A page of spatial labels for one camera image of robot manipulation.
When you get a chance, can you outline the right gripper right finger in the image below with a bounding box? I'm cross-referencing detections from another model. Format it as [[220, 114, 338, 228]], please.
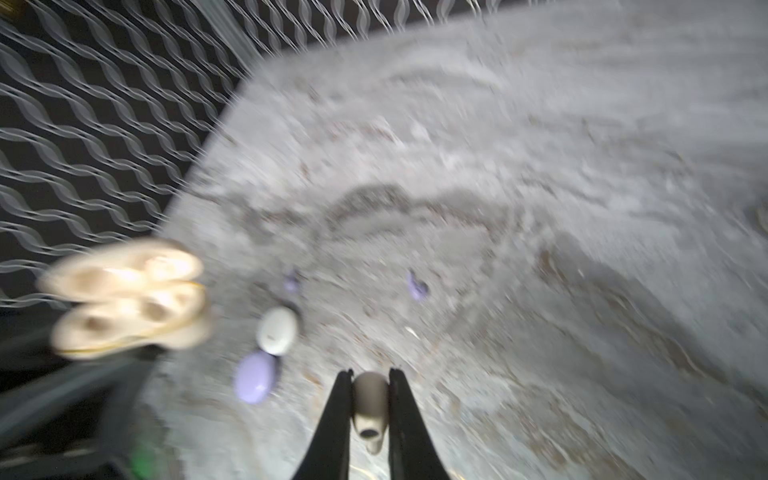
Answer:
[[388, 368, 450, 480]]

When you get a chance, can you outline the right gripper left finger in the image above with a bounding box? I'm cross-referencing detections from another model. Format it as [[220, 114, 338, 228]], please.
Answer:
[[292, 370, 354, 480]]

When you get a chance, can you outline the white earbud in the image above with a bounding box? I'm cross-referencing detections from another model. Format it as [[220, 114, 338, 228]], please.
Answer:
[[352, 372, 389, 455]]

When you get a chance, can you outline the cream earbud charging case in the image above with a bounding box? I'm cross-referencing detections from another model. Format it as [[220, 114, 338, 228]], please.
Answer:
[[37, 237, 213, 361]]

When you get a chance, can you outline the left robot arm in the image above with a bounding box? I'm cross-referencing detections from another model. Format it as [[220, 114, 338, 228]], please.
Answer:
[[1, 329, 163, 479]]

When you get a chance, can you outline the purple round earbud case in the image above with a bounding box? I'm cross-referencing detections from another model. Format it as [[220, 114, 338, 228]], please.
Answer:
[[234, 350, 278, 404]]

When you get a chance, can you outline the white round earbud case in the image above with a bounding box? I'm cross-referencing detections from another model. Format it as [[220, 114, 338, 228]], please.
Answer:
[[255, 306, 299, 357]]

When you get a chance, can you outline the purple earbud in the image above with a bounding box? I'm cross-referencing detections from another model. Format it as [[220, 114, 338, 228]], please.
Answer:
[[407, 270, 430, 301], [283, 270, 300, 294]]

